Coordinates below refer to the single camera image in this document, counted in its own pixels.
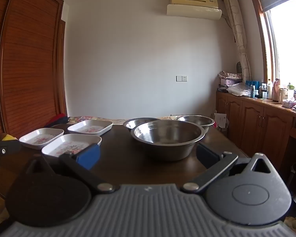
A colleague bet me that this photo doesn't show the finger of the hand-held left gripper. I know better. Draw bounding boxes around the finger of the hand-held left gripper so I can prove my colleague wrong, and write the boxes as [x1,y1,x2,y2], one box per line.
[0,140,23,171]

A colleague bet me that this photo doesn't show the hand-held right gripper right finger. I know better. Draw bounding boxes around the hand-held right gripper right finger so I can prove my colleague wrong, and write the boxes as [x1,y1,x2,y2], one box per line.
[179,143,279,194]

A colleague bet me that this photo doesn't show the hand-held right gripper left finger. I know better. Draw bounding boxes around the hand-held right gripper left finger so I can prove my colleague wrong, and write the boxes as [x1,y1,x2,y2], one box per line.
[22,143,121,194]

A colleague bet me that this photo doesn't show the white floral rectangular plate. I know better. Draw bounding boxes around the white floral rectangular plate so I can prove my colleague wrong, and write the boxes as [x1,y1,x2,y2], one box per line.
[41,134,102,157]
[67,120,113,136]
[19,128,65,150]

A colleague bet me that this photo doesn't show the small steel bowl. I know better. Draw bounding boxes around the small steel bowl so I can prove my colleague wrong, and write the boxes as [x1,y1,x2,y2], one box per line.
[177,115,215,134]

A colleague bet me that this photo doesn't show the large steel bowl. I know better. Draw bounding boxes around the large steel bowl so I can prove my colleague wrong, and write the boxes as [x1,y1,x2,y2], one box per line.
[131,121,206,161]

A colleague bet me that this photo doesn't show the medium steel bowl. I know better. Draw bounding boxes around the medium steel bowl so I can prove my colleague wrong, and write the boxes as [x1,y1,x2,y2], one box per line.
[123,118,161,132]

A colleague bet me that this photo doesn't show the floral blanket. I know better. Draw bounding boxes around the floral blanket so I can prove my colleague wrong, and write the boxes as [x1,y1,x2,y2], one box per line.
[68,115,183,126]

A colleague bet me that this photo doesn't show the white paper bag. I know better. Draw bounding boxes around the white paper bag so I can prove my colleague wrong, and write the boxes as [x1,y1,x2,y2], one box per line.
[214,113,227,129]

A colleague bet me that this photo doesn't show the dark blue cloth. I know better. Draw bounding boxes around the dark blue cloth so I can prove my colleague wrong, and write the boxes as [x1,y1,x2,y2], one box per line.
[46,117,69,128]

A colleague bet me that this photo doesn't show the wooden cabinet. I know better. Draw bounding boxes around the wooden cabinet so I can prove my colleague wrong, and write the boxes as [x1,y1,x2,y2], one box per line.
[216,90,296,178]

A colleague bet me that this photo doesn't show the clear plastic bags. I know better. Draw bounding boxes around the clear plastic bags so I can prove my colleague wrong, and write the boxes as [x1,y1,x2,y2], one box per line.
[227,83,251,97]

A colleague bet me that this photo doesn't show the pink box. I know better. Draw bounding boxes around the pink box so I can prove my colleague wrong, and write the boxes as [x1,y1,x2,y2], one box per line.
[220,78,243,86]

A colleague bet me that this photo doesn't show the wooden wardrobe door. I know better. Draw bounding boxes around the wooden wardrobe door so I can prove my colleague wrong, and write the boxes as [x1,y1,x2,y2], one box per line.
[0,0,67,139]

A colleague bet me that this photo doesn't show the stack of folded cloths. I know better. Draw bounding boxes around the stack of folded cloths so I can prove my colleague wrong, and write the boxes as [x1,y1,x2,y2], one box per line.
[218,70,243,79]

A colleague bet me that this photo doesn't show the pink thermos jug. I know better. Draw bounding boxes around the pink thermos jug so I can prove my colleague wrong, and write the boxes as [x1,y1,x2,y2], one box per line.
[273,78,281,102]

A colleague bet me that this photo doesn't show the wooden framed window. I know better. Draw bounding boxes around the wooden framed window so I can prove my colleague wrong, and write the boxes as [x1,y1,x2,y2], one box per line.
[248,0,296,92]

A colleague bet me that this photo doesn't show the patterned beige curtain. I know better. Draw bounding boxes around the patterned beige curtain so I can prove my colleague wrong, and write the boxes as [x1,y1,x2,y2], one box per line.
[223,0,252,82]

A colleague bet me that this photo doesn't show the white air deflector panel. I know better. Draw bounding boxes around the white air deflector panel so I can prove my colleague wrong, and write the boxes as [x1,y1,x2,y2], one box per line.
[166,4,223,19]

